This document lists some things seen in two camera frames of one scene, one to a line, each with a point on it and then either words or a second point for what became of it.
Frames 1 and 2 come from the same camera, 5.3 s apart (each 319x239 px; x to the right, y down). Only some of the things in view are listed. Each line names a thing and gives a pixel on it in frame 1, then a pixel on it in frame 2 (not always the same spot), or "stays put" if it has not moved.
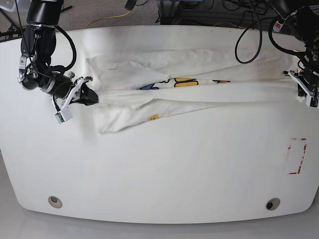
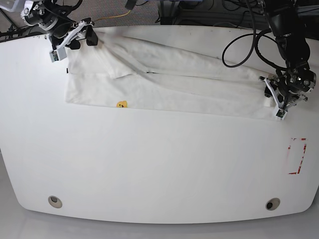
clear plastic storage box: x=11 y=6 stays put
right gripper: x=64 y=86 → x=62 y=31
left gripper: x=308 y=82 → x=288 y=85
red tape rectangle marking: x=296 y=150 stays put
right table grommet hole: x=272 y=204 stays put
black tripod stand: x=13 y=32 stays put
